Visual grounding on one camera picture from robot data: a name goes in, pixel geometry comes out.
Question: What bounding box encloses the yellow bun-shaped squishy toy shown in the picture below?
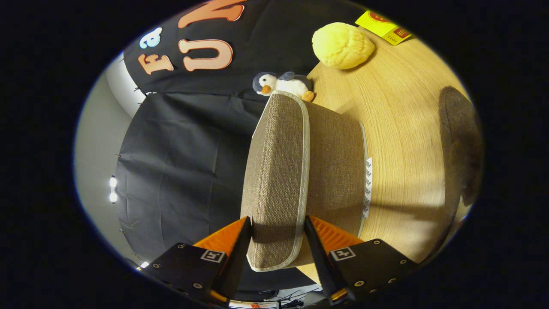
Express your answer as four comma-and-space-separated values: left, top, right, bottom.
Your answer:
312, 22, 376, 70

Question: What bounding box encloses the brown fabric storage box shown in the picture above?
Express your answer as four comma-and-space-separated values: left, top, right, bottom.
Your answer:
240, 90, 374, 273

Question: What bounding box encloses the black backdrop cloth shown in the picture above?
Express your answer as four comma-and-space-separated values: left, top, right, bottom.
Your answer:
115, 0, 356, 301

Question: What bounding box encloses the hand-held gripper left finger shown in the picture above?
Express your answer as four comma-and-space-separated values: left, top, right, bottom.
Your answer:
146, 216, 253, 307

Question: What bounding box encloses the penguin plush toy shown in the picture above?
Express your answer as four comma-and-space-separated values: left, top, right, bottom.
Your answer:
252, 71, 316, 103

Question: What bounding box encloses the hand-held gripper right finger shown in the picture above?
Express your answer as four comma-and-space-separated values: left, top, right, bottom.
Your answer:
304, 215, 419, 306

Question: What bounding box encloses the brown fuzzy shoe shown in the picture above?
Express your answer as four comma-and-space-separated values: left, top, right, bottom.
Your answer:
438, 86, 484, 207

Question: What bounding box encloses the yellow book with red circle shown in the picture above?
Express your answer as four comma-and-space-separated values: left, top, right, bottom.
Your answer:
355, 10, 413, 46

